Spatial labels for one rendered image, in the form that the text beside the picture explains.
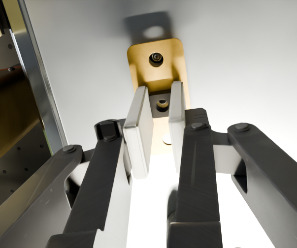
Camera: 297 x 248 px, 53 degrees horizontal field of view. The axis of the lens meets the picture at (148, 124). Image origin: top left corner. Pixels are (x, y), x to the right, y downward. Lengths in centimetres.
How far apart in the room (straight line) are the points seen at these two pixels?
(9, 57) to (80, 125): 37
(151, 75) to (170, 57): 2
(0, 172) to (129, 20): 55
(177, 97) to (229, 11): 8
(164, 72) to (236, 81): 6
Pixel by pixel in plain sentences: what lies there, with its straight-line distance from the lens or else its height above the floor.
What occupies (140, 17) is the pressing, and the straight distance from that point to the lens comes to 22.
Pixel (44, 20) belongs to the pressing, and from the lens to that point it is 24.
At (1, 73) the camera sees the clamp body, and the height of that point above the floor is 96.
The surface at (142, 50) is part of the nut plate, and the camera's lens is 20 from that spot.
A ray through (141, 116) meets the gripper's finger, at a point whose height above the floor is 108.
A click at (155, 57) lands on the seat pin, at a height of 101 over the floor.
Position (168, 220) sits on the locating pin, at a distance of 28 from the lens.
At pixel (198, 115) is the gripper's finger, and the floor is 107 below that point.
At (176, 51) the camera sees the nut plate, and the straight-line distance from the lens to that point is 20.
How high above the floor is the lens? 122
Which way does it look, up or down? 67 degrees down
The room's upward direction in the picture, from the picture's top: 169 degrees counter-clockwise
